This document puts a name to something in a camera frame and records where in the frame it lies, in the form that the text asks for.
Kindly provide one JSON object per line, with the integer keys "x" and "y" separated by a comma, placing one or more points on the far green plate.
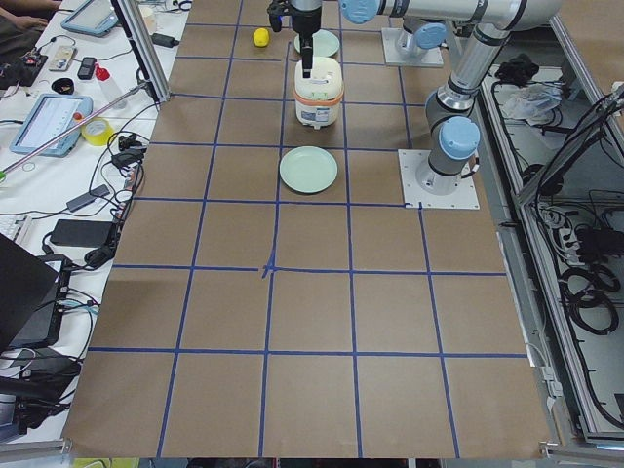
{"x": 325, "y": 44}

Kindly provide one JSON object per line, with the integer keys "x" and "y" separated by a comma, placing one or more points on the black bowl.
{"x": 63, "y": 86}

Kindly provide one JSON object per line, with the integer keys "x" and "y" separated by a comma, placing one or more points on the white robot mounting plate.
{"x": 425, "y": 189}

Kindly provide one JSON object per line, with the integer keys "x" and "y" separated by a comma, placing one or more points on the person's forearm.
{"x": 24, "y": 22}

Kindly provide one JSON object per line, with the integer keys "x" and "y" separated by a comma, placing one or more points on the near green plate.
{"x": 308, "y": 169}

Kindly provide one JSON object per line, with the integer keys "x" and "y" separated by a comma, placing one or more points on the black laptop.
{"x": 32, "y": 289}

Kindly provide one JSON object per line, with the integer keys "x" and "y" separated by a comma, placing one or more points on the yellow lemon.
{"x": 261, "y": 37}

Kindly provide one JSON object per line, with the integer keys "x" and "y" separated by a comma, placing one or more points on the blue teach pendant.
{"x": 51, "y": 115}
{"x": 94, "y": 17}

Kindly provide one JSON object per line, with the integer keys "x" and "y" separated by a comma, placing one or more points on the green plate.
{"x": 308, "y": 169}
{"x": 325, "y": 44}

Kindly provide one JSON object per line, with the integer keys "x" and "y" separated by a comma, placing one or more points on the far blue teach pendant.
{"x": 94, "y": 17}

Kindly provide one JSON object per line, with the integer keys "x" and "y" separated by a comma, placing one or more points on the near blue teach pendant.
{"x": 51, "y": 115}

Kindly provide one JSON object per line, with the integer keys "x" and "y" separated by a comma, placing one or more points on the yellow tape roll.
{"x": 97, "y": 132}

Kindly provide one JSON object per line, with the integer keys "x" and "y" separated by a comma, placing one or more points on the white orange rice cooker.
{"x": 318, "y": 97}

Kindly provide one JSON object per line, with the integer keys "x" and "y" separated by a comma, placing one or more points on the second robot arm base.
{"x": 419, "y": 36}

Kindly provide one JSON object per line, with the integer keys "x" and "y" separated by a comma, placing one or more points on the black cloth bundle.
{"x": 517, "y": 71}

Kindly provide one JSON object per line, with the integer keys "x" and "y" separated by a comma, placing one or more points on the white power strip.
{"x": 562, "y": 236}

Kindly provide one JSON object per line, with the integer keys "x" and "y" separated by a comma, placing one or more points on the black remote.
{"x": 86, "y": 69}

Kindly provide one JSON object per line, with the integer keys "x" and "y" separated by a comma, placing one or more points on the aluminium frame post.
{"x": 129, "y": 15}

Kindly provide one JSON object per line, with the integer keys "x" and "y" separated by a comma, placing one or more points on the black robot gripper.
{"x": 304, "y": 23}

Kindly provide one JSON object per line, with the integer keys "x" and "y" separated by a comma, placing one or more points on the silver blue-jointed robot arm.
{"x": 454, "y": 135}

